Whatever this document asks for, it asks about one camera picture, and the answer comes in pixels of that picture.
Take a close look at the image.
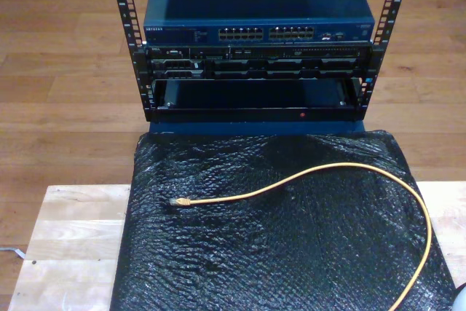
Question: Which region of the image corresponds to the black perforated equipment rack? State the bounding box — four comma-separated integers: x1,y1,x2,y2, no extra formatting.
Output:
107,0,414,125

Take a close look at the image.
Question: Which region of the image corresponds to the blue base board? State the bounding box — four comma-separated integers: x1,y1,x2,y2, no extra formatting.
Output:
149,121,367,137

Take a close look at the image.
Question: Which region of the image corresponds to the black bubble wrap mat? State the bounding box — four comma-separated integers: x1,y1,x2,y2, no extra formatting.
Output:
108,129,465,311

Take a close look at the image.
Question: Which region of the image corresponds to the grey flat strip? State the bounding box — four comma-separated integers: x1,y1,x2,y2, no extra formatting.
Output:
0,246,27,259

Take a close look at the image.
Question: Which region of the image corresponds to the black Dell rack server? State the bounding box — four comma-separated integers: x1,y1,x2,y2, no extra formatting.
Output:
145,44,372,81

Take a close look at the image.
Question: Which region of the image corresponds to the yellow network cable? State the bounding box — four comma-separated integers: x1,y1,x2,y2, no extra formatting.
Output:
169,162,433,311

